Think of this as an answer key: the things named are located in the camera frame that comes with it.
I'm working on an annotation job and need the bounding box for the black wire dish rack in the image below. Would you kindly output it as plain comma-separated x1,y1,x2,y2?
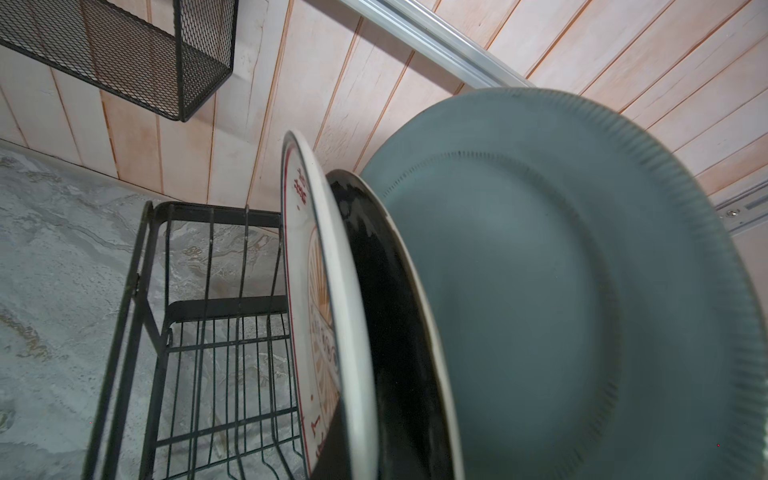
82,202,309,479

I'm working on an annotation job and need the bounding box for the white plate orange sunburst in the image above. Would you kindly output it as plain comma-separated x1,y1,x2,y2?
280,131,379,479

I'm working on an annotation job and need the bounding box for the black mesh wall basket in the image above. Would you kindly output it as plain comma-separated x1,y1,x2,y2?
1,1,239,122

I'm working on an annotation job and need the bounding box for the black round plate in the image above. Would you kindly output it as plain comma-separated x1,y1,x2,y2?
327,170,465,479

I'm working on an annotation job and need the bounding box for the aluminium wall frame rail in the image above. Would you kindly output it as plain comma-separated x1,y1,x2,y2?
352,1,767,234

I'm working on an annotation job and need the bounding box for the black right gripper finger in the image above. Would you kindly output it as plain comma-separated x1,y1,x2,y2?
310,400,351,480

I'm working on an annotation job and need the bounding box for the large grey-green plate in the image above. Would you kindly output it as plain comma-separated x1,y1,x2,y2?
362,88,767,479

